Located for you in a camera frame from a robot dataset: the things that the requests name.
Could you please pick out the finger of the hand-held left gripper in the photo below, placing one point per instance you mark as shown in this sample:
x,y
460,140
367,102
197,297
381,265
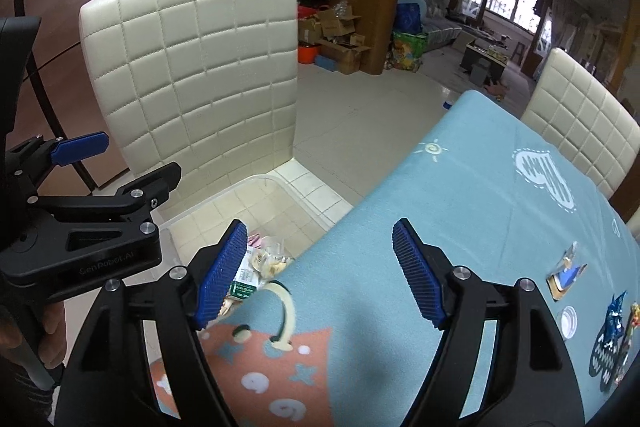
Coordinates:
x,y
140,192
82,147

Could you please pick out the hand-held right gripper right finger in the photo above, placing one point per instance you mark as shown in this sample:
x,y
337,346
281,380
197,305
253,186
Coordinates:
x,y
417,277

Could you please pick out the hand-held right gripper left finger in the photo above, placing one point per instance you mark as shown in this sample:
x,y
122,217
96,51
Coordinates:
x,y
225,277

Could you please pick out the green white packet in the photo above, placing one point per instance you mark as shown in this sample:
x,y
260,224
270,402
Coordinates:
x,y
242,289

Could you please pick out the clear plastic bin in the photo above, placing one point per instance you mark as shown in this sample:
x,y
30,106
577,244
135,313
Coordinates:
x,y
280,207

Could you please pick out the person's left hand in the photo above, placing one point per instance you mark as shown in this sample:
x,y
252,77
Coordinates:
x,y
52,337

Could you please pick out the blue printed tablecloth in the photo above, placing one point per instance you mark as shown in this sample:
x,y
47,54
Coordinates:
x,y
425,187

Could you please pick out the cream quilted chair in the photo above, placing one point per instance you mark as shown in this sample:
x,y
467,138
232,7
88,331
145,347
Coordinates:
x,y
190,72
575,127

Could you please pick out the torn blue brown carton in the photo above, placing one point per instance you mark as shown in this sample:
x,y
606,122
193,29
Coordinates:
x,y
567,274

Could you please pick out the white bottle cap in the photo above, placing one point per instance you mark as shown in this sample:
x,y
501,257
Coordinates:
x,y
569,321

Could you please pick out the blue foil wrapper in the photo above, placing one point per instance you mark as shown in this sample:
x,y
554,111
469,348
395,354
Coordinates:
x,y
612,322

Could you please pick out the red yellow striped wrapper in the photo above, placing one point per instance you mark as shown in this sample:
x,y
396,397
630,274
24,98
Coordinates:
x,y
634,322

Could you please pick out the green colourful bag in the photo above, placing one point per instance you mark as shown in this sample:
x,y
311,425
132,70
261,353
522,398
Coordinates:
x,y
407,52

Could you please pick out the coffee table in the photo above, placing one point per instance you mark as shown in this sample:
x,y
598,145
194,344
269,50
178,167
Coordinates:
x,y
480,57

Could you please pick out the grey sofa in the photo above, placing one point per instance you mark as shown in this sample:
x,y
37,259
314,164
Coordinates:
x,y
442,27

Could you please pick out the pile of cardboard boxes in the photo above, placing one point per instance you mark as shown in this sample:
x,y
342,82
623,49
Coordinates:
x,y
340,29

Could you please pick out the blue bag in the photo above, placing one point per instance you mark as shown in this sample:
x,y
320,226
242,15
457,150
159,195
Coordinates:
x,y
410,17

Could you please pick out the wooden counter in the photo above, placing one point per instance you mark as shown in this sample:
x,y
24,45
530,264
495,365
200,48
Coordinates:
x,y
370,2

